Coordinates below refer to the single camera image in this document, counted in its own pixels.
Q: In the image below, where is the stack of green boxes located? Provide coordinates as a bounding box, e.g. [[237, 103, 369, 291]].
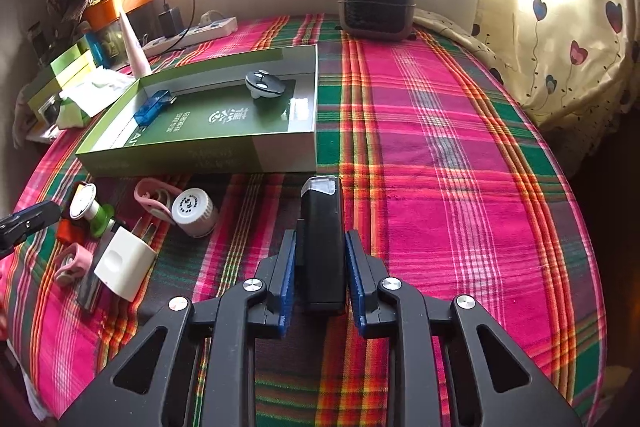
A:
[[27, 44, 96, 118]]

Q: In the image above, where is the heart print curtain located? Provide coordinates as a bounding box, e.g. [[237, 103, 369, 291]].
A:
[[415, 0, 640, 158]]

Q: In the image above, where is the grey round remote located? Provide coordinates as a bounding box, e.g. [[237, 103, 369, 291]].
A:
[[245, 70, 287, 102]]

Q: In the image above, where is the green cardboard box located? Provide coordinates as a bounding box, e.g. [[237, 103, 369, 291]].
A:
[[75, 43, 319, 178]]

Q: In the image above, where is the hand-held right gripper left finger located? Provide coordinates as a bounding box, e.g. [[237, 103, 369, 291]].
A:
[[59, 229, 300, 427]]

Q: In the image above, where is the pink cone bottle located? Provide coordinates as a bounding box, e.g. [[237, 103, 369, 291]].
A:
[[120, 11, 153, 80]]

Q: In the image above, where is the black charger with cable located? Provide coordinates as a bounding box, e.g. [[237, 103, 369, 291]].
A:
[[158, 0, 198, 39]]

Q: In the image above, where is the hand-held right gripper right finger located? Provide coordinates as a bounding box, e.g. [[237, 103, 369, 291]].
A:
[[345, 229, 583, 427]]

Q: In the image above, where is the brown bottle red cap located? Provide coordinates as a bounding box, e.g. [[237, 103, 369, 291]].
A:
[[56, 217, 101, 245]]

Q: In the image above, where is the blue translucent usb device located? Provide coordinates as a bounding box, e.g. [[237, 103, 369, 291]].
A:
[[134, 91, 177, 127]]

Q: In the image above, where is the orange plastic container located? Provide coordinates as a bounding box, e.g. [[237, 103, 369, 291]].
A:
[[82, 0, 154, 28]]

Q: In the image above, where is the black handheld light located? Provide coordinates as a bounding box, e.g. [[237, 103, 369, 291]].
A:
[[299, 174, 347, 313]]

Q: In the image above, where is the white usb charger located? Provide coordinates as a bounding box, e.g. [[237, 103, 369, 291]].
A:
[[94, 227, 158, 303]]

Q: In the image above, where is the white round jar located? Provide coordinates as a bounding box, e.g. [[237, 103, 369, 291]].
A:
[[171, 188, 219, 239]]

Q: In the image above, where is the pink strap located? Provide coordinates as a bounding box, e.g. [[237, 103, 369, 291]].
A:
[[134, 177, 188, 228], [54, 242, 95, 288]]

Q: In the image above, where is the white power strip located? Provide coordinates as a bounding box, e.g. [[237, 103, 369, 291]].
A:
[[141, 16, 238, 55]]

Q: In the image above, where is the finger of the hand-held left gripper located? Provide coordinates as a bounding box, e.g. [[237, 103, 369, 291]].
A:
[[0, 200, 60, 259]]

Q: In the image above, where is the green and white spool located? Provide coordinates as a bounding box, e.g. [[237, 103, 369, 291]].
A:
[[69, 183, 116, 239]]

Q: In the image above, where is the blue box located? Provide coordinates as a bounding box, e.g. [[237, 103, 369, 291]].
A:
[[85, 32, 107, 69]]

